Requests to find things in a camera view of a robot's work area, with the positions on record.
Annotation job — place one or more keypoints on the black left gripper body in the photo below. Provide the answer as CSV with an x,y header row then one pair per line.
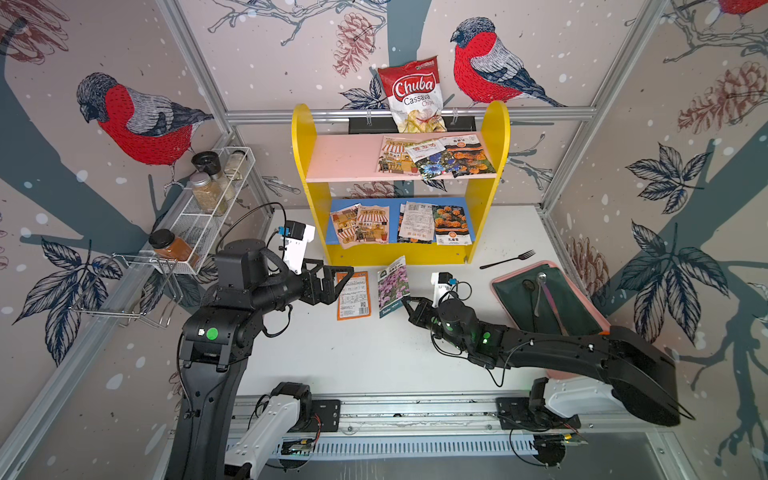
x,y
308,289

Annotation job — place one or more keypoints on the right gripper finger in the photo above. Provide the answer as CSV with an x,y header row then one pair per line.
x,y
413,304
418,318

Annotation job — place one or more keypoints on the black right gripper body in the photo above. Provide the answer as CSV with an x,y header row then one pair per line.
x,y
431,319

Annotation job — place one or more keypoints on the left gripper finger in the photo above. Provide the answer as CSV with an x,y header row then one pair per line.
x,y
330,290
334,275

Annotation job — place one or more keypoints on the orange white seed bag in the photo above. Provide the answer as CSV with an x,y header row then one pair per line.
x,y
354,301

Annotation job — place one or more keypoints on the purple flower seed bag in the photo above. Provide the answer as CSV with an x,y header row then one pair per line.
x,y
392,287

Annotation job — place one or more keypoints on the market stall seed bag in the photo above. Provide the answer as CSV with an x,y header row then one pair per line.
x,y
394,159

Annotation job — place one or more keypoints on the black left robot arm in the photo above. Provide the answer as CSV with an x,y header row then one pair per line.
x,y
213,351

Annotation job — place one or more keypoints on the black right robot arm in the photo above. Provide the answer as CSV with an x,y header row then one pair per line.
x,y
641,377

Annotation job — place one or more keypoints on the yellow two-tier shelf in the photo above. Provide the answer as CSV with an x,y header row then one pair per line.
x,y
322,160

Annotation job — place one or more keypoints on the market stall bag lower left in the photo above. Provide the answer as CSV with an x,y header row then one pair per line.
x,y
345,225

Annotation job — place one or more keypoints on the white text seed bag lower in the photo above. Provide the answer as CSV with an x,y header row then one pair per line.
x,y
416,223

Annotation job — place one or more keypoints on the orange flower seed bag lower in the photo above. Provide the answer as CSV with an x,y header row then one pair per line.
x,y
451,225

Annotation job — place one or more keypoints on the orange flower seed bag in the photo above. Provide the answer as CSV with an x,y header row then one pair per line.
x,y
451,225
464,155

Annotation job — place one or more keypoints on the blue flower seed bag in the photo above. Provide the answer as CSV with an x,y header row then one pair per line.
x,y
431,158

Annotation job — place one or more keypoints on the orange flower seed bag top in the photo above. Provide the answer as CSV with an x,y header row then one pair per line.
x,y
464,155

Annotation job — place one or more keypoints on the red Chuba chips bag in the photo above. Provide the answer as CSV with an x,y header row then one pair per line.
x,y
414,96

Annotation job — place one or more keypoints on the pink tray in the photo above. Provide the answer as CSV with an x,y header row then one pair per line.
x,y
564,356

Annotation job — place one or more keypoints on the black plastic fork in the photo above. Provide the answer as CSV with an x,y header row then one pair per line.
x,y
523,256

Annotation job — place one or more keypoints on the silver lid spice jar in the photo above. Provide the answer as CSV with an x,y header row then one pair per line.
x,y
208,194

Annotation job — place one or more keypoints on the clear spice jar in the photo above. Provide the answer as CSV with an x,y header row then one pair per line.
x,y
236,164

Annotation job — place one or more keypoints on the orange sauce jar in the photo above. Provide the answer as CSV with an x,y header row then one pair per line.
x,y
168,245

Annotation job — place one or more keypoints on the black lid spice jar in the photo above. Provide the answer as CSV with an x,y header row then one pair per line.
x,y
209,162

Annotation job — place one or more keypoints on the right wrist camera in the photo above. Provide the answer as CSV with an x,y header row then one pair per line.
x,y
442,283

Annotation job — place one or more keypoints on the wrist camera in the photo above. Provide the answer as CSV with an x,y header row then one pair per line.
x,y
442,283
296,236

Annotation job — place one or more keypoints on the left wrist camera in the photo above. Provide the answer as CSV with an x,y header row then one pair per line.
x,y
296,236

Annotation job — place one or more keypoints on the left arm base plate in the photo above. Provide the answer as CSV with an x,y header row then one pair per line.
x,y
318,415

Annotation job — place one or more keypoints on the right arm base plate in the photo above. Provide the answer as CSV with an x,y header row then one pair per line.
x,y
514,413

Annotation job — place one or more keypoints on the white wire spice rack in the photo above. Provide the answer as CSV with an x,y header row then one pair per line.
x,y
202,231

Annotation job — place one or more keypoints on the black wall bracket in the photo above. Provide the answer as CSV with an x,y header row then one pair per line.
x,y
383,125

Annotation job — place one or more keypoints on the chrome wire hook rack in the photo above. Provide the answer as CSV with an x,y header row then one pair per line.
x,y
148,292

